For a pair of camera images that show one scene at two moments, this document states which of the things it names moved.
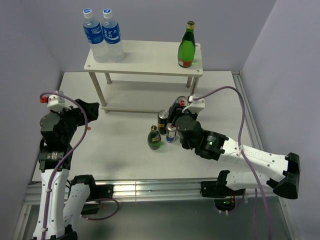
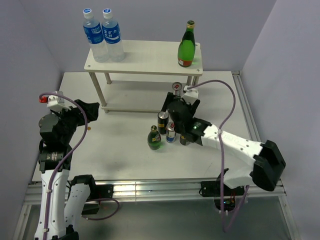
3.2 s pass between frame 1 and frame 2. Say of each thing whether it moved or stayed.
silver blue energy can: moved
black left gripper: stayed
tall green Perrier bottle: stayed
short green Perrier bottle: stayed
